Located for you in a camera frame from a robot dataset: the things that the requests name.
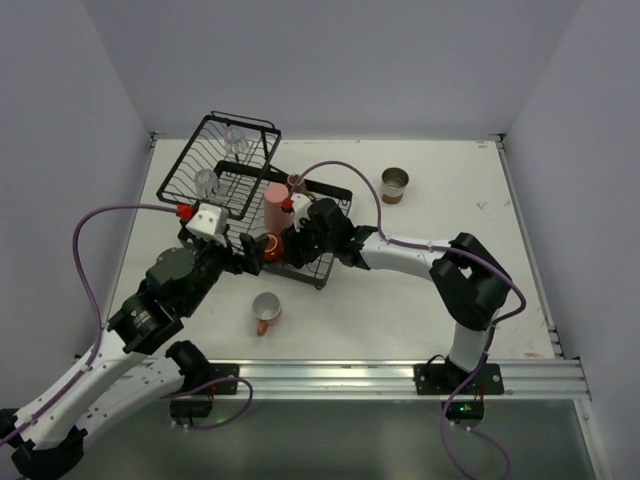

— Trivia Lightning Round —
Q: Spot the red orange mug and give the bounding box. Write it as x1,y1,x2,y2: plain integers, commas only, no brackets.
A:
263,232,285,264

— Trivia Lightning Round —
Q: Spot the pink mug white inside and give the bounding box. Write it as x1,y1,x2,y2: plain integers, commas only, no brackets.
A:
252,292,282,337

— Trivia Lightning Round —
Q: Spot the white and brown cup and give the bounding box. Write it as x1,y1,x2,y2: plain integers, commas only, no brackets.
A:
380,167,410,204

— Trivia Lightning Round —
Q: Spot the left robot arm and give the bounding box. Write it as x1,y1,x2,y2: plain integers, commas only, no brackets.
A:
1,234,268,479

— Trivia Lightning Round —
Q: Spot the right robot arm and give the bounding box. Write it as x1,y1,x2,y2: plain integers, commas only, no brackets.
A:
280,194,511,373

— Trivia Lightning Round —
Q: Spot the tall pink cup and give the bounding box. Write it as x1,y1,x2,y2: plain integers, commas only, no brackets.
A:
263,183,291,233

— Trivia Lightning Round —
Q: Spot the clear glass near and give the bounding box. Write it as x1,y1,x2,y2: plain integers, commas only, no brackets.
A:
194,168,222,199

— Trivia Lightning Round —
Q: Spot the clear glass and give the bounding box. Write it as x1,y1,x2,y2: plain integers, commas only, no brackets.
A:
223,125,249,155
194,168,222,199

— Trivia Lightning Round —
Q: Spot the clear glass far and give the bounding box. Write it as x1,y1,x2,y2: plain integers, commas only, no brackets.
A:
223,125,249,155

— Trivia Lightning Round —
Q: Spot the left control box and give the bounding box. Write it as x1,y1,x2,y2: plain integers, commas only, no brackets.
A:
169,399,212,425

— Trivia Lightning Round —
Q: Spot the control box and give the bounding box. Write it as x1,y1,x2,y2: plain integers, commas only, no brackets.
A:
442,400,485,428
169,399,212,425

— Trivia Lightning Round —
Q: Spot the right control box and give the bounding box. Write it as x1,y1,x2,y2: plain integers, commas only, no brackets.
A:
442,400,485,428

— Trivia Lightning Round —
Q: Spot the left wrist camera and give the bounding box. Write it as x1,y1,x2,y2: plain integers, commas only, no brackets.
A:
185,203,229,246

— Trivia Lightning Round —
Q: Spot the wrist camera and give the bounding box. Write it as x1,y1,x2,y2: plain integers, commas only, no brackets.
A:
281,193,314,231
185,203,229,246

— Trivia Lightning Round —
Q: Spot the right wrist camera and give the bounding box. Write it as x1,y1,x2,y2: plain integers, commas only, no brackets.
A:
281,193,314,231

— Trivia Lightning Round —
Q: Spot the brown mug with handle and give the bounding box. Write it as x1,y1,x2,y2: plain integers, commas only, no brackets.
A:
286,174,314,197

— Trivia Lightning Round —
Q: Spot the black wire dish rack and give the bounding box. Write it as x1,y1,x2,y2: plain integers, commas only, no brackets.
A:
156,111,353,289

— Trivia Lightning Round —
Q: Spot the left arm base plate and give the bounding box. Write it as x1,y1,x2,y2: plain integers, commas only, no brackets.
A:
202,363,240,396

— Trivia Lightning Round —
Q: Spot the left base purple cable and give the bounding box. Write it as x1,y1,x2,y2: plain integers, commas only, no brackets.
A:
174,377,254,431

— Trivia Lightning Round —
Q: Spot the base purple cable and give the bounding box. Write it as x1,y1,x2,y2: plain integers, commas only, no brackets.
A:
174,377,254,431
439,324,512,476

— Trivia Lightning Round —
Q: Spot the aluminium mounting rail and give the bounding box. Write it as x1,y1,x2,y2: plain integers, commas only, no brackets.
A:
38,357,591,480

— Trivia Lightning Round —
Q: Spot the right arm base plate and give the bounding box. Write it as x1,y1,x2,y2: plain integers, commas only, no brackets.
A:
413,362,505,396

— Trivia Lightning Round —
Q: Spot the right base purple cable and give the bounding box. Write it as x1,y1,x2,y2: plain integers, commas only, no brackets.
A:
439,324,512,476

